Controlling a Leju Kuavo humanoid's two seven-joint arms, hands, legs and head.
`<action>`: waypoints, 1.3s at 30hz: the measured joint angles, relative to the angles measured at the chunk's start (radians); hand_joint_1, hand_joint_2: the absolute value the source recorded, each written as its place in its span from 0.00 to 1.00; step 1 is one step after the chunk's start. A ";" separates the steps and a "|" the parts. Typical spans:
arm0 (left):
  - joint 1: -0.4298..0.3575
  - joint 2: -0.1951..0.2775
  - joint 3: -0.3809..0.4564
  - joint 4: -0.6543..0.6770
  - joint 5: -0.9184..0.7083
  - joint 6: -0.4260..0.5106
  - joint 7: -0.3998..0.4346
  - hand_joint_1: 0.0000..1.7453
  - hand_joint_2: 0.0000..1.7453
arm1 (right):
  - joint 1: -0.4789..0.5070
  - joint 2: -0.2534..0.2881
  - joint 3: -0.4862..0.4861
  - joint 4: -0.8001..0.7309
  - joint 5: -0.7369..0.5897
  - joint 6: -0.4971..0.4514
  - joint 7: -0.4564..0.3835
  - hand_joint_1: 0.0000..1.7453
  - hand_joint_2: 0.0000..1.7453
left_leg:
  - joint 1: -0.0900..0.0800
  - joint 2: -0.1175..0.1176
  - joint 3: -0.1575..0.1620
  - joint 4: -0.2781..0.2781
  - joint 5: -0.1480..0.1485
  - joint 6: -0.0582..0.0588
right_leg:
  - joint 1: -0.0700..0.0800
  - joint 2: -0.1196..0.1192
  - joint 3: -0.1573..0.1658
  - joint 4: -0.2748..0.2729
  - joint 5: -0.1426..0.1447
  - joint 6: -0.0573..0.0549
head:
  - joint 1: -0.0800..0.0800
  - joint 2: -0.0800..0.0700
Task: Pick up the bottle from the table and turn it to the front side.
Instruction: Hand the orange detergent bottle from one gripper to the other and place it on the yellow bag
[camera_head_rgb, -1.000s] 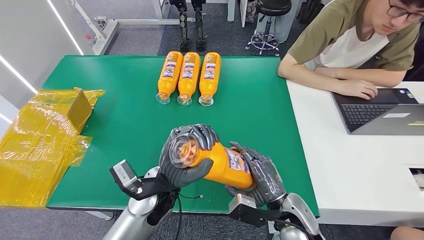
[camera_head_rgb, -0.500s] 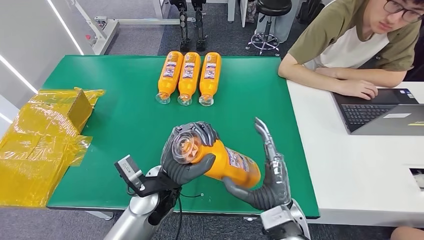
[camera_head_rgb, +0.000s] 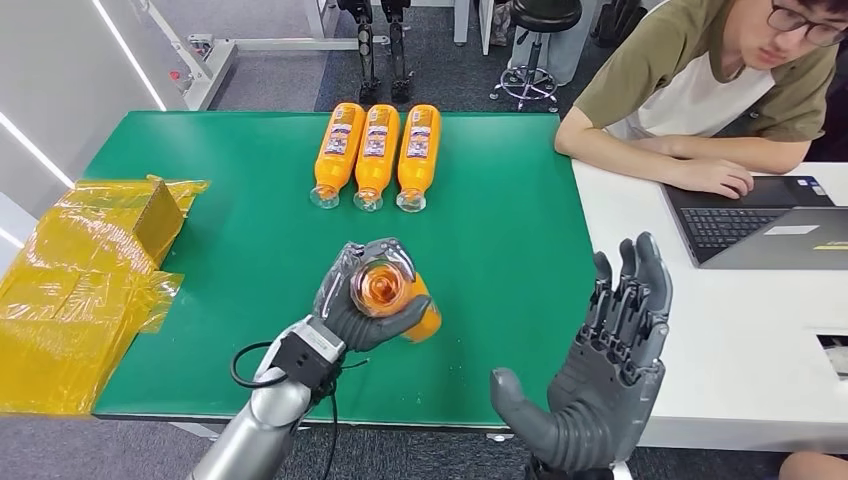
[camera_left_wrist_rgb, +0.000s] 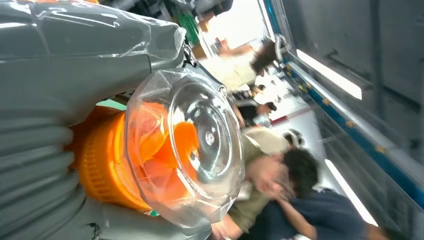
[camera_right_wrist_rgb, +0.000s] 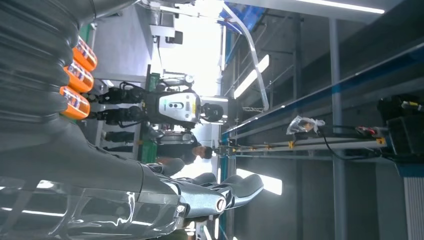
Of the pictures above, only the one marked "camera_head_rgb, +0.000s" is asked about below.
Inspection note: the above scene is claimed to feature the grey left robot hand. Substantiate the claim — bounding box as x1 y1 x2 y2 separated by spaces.
311 237 432 354

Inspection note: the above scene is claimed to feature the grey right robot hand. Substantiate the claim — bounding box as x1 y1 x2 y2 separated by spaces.
490 231 674 460

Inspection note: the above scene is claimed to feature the orange drink bottle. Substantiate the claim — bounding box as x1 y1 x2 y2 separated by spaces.
349 258 444 344
396 103 443 214
352 103 401 213
309 102 367 211

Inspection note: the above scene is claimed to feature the green table mat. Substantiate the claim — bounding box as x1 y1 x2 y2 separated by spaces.
84 110 598 429

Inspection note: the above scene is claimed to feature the grey laptop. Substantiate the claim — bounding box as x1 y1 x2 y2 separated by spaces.
661 175 848 272

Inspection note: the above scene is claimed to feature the person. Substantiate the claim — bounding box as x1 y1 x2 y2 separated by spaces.
780 452 848 480
555 0 848 200

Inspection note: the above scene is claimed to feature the black robot leg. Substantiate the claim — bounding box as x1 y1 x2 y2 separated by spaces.
337 0 377 106
380 0 413 105

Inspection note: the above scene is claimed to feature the yellow film wrapped cardboard box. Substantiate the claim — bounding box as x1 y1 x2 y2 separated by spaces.
0 175 211 419

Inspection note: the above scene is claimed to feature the black stool with chrome base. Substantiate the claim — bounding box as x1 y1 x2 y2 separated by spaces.
490 0 584 113

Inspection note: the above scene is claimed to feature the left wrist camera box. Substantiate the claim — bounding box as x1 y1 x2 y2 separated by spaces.
270 316 347 392

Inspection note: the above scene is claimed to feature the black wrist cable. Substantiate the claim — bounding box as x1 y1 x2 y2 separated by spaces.
229 341 372 480

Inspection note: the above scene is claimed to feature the white metal stand frame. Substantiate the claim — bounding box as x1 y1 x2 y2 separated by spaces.
135 0 392 113

